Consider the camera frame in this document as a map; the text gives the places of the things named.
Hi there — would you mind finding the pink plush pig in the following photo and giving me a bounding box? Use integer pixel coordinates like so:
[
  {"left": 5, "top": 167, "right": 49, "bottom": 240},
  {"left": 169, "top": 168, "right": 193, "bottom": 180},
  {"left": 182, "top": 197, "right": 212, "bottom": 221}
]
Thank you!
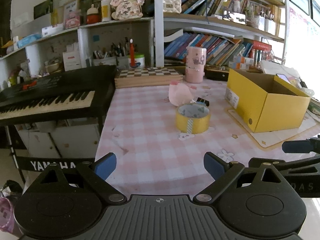
[{"left": 168, "top": 81, "right": 197, "bottom": 107}]

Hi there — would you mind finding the yellow tape roll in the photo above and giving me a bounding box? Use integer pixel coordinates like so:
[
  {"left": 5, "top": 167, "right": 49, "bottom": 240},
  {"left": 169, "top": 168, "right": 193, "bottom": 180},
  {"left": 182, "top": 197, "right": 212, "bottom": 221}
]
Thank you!
[{"left": 175, "top": 103, "right": 211, "bottom": 134}]

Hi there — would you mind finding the yellow cardboard box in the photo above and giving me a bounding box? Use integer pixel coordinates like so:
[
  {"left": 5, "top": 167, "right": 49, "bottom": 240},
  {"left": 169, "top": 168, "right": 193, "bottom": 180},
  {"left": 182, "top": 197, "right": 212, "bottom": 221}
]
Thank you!
[{"left": 225, "top": 69, "right": 310, "bottom": 133}]

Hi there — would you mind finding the pink decorative plaque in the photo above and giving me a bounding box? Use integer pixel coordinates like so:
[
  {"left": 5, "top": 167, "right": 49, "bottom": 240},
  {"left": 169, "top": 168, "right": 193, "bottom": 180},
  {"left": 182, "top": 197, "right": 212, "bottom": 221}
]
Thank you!
[{"left": 110, "top": 0, "right": 145, "bottom": 21}]

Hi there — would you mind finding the white green-lid jar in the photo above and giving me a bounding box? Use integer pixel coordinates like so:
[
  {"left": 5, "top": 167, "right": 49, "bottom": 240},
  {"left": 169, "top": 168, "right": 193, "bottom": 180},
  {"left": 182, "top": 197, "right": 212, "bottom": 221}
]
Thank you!
[{"left": 133, "top": 53, "right": 145, "bottom": 68}]

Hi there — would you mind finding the white pen holder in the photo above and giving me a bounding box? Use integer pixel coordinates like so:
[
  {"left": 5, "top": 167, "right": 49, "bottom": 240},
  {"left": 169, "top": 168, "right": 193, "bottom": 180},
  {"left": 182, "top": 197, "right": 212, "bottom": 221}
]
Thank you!
[{"left": 93, "top": 56, "right": 117, "bottom": 66}]

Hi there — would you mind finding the wooden chess board box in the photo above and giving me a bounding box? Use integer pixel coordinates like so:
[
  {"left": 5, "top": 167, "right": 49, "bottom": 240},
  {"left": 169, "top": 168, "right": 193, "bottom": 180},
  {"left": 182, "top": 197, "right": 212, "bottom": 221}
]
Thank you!
[{"left": 114, "top": 67, "right": 183, "bottom": 88}]

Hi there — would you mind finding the black electronic keyboard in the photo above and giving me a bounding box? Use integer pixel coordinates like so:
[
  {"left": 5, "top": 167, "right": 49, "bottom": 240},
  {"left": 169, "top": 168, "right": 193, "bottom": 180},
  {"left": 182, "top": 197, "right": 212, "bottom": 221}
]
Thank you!
[{"left": 1, "top": 66, "right": 117, "bottom": 126}]

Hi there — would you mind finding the white bookshelf unit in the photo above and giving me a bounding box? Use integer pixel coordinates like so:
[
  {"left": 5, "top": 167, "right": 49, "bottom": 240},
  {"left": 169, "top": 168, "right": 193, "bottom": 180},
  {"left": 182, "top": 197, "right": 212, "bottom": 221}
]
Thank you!
[{"left": 1, "top": 0, "right": 285, "bottom": 89}]

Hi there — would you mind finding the smartphone with lit screen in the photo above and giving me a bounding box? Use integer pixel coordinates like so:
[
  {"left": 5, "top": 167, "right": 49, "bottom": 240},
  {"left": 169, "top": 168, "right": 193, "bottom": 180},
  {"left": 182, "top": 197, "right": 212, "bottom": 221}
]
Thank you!
[{"left": 276, "top": 74, "right": 295, "bottom": 85}]

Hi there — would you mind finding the pink cylindrical container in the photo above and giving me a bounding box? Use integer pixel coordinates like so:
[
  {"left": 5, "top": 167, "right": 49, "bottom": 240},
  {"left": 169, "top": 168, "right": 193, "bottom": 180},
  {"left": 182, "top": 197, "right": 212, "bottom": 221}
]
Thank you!
[{"left": 185, "top": 46, "right": 207, "bottom": 83}]

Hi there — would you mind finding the black binder clip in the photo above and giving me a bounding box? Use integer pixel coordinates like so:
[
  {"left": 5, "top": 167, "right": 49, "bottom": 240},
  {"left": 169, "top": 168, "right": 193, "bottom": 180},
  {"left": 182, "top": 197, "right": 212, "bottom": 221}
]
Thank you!
[{"left": 196, "top": 98, "right": 210, "bottom": 107}]

